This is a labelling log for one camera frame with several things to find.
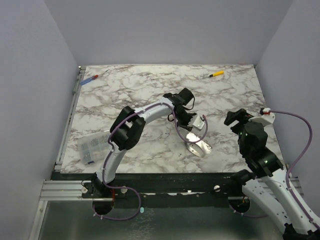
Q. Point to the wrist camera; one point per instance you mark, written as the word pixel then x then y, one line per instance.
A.
pixel 266 117
pixel 197 122

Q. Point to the black mounting rail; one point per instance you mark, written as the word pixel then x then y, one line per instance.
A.
pixel 155 190

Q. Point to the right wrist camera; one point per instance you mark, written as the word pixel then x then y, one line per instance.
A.
pixel 266 117

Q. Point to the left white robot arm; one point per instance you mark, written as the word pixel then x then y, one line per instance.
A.
pixel 128 127

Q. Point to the yellow screwdriver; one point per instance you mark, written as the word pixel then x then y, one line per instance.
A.
pixel 215 74

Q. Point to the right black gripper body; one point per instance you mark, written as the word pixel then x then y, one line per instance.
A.
pixel 235 118

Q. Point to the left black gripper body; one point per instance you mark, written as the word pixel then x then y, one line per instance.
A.
pixel 183 119

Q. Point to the aluminium side rail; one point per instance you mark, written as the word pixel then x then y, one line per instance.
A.
pixel 63 145

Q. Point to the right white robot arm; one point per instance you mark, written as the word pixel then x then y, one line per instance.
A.
pixel 267 182

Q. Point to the aluminium front extrusion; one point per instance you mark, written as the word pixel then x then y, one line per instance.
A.
pixel 61 190

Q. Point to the blue red screwdriver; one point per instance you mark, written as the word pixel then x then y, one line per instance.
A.
pixel 91 78

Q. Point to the metal carabiner with key rings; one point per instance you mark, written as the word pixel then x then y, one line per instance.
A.
pixel 200 148

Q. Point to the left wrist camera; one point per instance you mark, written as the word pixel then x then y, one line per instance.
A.
pixel 197 122

